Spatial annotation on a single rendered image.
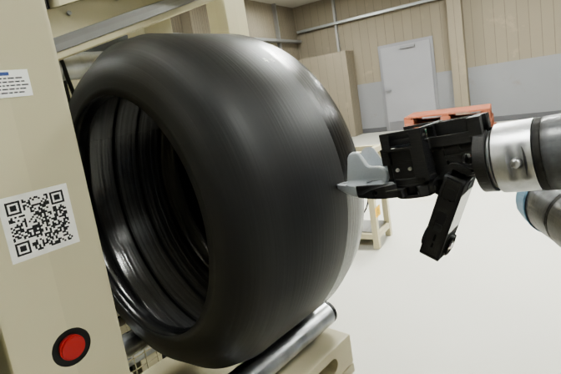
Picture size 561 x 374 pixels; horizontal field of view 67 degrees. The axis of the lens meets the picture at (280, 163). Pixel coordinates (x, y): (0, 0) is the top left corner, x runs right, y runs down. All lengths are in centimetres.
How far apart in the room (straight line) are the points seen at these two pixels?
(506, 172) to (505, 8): 1043
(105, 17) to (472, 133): 84
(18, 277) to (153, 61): 31
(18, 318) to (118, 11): 74
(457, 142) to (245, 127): 24
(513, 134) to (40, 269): 54
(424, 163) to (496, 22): 1040
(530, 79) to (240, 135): 1040
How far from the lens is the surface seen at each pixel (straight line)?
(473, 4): 1097
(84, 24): 107
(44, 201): 57
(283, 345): 76
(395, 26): 1131
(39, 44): 59
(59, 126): 58
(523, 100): 1085
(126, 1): 113
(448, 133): 53
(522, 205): 65
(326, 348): 84
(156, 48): 63
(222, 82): 56
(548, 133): 47
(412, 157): 51
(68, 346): 61
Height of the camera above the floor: 132
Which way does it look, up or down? 9 degrees down
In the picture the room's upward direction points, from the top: 9 degrees counter-clockwise
